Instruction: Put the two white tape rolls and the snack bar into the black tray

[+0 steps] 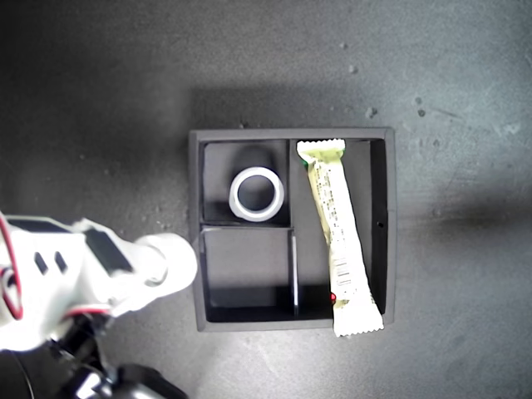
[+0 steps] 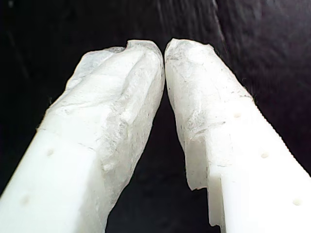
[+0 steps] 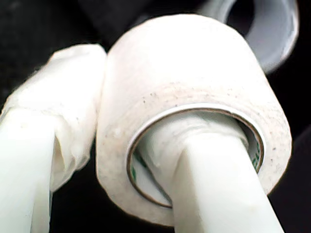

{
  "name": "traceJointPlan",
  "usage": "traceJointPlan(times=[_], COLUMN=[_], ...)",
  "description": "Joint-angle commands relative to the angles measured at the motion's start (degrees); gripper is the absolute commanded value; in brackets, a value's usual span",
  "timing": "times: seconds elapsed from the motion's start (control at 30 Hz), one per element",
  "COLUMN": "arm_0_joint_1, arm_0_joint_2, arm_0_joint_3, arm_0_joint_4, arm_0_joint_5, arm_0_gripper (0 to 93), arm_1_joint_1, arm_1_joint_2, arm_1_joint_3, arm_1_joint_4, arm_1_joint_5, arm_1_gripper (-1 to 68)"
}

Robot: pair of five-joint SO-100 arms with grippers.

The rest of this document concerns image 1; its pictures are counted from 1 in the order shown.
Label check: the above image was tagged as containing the large white tape roll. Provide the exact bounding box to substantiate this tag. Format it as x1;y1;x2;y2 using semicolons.
227;165;286;224

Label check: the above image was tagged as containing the printed wrapper snack bar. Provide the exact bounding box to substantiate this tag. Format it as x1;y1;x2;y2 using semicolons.
294;139;386;338

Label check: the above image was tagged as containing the black compartment tray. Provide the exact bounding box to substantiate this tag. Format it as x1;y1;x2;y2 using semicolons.
187;126;398;333

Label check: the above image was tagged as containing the black camera bracket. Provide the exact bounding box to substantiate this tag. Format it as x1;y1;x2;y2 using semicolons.
47;311;116;371

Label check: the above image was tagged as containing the black camera box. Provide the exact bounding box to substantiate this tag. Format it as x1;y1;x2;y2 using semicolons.
53;361;190;399

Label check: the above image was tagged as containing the red arm wire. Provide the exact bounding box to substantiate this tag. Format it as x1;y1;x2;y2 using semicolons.
0;215;24;321

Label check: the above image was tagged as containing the thin black cable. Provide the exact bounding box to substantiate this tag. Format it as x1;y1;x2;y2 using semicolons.
12;351;38;399

